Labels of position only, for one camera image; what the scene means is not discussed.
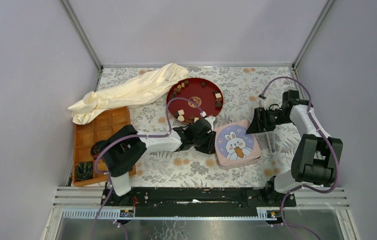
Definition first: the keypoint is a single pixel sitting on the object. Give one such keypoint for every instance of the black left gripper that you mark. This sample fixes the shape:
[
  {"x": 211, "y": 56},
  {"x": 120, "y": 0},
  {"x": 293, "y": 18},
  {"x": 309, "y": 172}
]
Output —
[{"x": 209, "y": 147}]

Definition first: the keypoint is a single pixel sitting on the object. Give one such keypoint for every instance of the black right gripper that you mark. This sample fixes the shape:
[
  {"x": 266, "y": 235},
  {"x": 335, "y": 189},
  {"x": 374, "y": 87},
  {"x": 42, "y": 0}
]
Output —
[{"x": 256, "y": 126}]

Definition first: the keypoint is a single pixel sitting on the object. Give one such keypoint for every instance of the silver tin lid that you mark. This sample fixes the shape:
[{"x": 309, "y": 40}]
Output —
[{"x": 232, "y": 142}]

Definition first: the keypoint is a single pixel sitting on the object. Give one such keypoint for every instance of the silver metal tongs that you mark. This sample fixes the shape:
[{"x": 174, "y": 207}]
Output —
[{"x": 269, "y": 134}]

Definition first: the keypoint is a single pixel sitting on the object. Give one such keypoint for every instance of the pink tin with white dividers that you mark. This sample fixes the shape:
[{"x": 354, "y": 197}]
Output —
[{"x": 226, "y": 164}]

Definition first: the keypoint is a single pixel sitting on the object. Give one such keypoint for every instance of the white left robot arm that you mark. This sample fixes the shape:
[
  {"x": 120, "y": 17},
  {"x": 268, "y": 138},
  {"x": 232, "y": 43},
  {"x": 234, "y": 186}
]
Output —
[{"x": 122, "y": 150}]

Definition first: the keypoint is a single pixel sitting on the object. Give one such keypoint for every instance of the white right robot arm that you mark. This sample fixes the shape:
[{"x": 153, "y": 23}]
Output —
[{"x": 315, "y": 164}]

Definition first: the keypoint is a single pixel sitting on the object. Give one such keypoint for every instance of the red round tray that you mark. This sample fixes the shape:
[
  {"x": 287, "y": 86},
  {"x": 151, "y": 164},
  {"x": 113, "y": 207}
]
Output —
[{"x": 191, "y": 96}]

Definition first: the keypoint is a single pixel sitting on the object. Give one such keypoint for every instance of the cream cloth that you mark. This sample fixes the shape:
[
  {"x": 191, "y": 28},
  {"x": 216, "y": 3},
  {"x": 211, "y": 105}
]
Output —
[{"x": 137, "y": 91}]

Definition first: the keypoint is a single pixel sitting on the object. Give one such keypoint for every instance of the wooden compartment tray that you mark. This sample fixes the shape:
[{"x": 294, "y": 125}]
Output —
[{"x": 101, "y": 128}]

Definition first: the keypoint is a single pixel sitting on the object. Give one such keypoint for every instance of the black paper cup liners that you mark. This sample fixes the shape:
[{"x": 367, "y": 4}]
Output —
[{"x": 84, "y": 159}]

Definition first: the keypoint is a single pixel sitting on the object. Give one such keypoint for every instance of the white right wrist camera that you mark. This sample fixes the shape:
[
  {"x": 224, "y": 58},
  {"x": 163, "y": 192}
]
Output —
[{"x": 265, "y": 102}]

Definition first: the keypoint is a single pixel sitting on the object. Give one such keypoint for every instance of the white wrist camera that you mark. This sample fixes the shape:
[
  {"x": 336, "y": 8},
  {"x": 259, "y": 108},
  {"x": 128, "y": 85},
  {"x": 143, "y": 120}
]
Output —
[
  {"x": 210, "y": 119},
  {"x": 265, "y": 102}
]

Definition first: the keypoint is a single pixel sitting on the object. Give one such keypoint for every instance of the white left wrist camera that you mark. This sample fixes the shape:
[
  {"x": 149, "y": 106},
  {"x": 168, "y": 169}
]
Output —
[{"x": 210, "y": 119}]

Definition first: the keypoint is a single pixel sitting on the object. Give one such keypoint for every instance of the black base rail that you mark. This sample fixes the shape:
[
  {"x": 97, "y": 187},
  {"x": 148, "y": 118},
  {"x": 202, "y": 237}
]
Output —
[{"x": 198, "y": 202}]

